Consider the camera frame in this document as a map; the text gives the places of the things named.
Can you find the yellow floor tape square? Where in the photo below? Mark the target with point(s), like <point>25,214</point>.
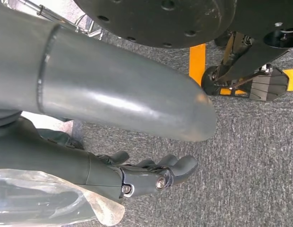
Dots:
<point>197,62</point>

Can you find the black robot foot plate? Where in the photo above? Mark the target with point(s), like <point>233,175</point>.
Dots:
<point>269,84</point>

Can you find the clear plastic camera shield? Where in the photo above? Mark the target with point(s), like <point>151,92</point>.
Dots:
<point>42,203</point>

